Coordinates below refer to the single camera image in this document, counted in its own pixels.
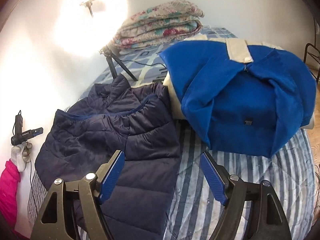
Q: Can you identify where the navy quilted puffer jacket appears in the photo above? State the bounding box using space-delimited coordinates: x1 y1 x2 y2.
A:
35 75 181 239

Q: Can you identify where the black metal clothes rack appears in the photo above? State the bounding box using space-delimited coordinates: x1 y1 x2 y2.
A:
303 43 320 83

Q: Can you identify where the white gloved left hand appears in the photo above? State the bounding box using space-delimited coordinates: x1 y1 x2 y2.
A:
10 141 33 172

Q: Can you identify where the blue white striped quilt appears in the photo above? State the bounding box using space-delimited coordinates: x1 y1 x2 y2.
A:
26 119 316 240

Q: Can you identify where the blue fleece garment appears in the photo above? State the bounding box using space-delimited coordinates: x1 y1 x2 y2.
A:
159 39 317 158

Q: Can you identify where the blue checkered bed sheet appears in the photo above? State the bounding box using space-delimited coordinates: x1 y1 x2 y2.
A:
78 26 236 100

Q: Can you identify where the folded floral quilts stack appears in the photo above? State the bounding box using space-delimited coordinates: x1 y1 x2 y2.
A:
111 0 204 50

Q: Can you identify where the ring light on tripod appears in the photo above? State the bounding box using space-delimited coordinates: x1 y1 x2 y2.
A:
50 0 136 80

